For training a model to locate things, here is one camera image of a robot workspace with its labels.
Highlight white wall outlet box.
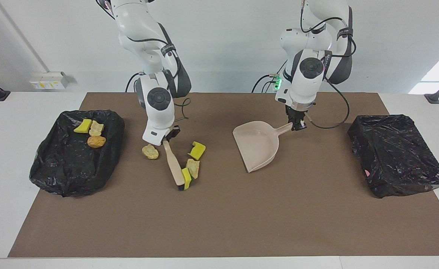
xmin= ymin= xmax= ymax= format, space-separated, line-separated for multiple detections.
xmin=30 ymin=72 xmax=69 ymax=90

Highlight black bag-lined bin pink patch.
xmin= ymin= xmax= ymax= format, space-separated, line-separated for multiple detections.
xmin=347 ymin=114 xmax=439 ymax=199

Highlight beige hand brush black bristles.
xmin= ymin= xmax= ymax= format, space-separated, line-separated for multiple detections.
xmin=163 ymin=140 xmax=186 ymax=191

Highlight beige plastic dustpan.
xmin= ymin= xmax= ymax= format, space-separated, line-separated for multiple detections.
xmin=233 ymin=121 xmax=293 ymax=173

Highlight yellow sponge piece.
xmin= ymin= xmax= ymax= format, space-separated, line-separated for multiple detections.
xmin=73 ymin=119 xmax=93 ymax=134
xmin=188 ymin=141 xmax=206 ymax=161
xmin=181 ymin=167 xmax=192 ymax=190

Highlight brown table mat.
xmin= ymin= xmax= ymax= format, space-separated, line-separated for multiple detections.
xmin=7 ymin=92 xmax=439 ymax=258

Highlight black bag-lined trash bin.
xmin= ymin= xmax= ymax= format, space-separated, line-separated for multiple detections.
xmin=29 ymin=109 xmax=125 ymax=198

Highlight black base cable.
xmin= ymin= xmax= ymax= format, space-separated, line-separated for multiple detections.
xmin=125 ymin=72 xmax=145 ymax=93
xmin=251 ymin=58 xmax=288 ymax=93

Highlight pale bread piece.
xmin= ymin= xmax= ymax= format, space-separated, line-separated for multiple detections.
xmin=142 ymin=144 xmax=159 ymax=160
xmin=186 ymin=159 xmax=200 ymax=179

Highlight striped toy croissant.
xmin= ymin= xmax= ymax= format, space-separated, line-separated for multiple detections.
xmin=89 ymin=120 xmax=105 ymax=136

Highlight brown toy bread roll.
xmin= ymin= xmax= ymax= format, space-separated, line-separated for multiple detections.
xmin=87 ymin=136 xmax=107 ymax=149

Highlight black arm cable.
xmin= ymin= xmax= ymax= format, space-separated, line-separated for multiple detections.
xmin=96 ymin=0 xmax=192 ymax=123
xmin=300 ymin=0 xmax=357 ymax=130

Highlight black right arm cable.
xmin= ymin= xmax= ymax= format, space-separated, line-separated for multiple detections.
xmin=96 ymin=0 xmax=192 ymax=123

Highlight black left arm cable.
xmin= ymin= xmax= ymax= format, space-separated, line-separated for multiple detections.
xmin=300 ymin=0 xmax=357 ymax=130

